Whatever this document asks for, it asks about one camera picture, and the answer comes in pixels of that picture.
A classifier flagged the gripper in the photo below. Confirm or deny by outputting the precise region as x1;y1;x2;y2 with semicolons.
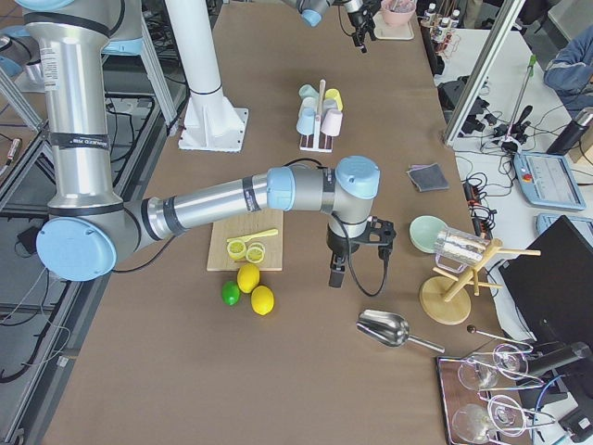
347;4;378;54
326;216;397;288

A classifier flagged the pink cup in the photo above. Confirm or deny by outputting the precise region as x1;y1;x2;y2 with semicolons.
321;108;343;137

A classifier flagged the mint green cup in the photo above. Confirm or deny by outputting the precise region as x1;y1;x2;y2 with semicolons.
298;83;319;100

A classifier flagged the yellow cup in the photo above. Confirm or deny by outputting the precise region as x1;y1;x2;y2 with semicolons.
324;88;344;111

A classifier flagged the grey cup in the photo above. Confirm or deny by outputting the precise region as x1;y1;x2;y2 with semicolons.
322;98;338;115

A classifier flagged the light blue cup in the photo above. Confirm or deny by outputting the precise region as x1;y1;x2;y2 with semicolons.
296;108;316;136

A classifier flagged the white cup holder rack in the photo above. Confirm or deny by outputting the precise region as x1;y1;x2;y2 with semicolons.
297;79;339;153

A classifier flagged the cream tray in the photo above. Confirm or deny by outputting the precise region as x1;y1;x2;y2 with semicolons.
374;19;414;41

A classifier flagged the pink bowl of ice cubes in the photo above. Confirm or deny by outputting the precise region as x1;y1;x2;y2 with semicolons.
381;0;416;26

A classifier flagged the yellow plastic knife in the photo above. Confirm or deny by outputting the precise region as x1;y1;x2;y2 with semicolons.
226;228;279;243

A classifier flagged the metal scoop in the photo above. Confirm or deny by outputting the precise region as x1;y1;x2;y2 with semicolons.
356;309;445;353

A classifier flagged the yellow lemon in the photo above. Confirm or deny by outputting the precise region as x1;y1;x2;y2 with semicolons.
250;286;275;316
237;263;260;294

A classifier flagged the lemon slice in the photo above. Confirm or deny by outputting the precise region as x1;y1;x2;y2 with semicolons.
245;242;266;264
226;239;247;261

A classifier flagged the green bowl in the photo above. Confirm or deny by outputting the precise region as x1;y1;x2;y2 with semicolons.
409;215;448;254

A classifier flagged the wooden cutting board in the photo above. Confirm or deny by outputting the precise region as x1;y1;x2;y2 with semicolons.
207;209;284;272

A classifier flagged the green lime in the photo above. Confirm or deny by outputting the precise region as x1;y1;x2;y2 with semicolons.
221;281;241;306

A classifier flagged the wooden mug tree stand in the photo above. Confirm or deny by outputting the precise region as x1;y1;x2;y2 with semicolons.
419;238;541;325

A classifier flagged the clear plastic pitcher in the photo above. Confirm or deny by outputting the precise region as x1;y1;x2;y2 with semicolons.
434;226;489;273

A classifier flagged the grey cloth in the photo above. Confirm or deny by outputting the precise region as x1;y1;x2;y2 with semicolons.
407;163;449;192

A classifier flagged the wine glass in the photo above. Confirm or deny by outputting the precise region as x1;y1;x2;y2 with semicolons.
458;343;527;391
452;395;526;444

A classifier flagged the seated person blue hoodie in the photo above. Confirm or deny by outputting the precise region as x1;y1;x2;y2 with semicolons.
544;27;592;117

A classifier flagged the blue teach pendant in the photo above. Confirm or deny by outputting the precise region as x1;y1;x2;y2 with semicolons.
536;213;592;245
513;152;587;211

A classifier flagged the black monitor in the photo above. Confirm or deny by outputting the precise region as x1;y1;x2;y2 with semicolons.
499;238;592;345

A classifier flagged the aluminium frame post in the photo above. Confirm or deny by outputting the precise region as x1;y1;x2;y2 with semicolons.
443;0;525;148

